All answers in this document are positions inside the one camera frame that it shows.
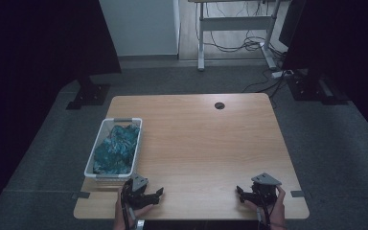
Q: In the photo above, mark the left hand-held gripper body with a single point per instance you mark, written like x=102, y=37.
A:
x=138, y=195

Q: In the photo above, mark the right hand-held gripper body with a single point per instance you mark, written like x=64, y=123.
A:
x=263, y=191

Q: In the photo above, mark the teal floral shirt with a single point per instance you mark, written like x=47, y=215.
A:
x=116, y=151

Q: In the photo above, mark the white plastic basket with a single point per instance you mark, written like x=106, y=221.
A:
x=92, y=159

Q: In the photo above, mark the person's right hand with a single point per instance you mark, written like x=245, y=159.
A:
x=278, y=214

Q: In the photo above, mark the person's left hand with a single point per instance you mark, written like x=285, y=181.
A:
x=124, y=218

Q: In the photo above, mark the black stand base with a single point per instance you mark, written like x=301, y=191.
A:
x=89, y=94
x=310, y=89

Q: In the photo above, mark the white power strip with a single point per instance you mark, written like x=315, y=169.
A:
x=281, y=74

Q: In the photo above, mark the dark curtain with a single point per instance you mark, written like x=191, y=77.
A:
x=44, y=38
x=348, y=48

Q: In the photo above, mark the white panel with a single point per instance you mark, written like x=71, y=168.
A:
x=140, y=25

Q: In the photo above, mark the white desk frame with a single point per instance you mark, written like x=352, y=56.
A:
x=236, y=23

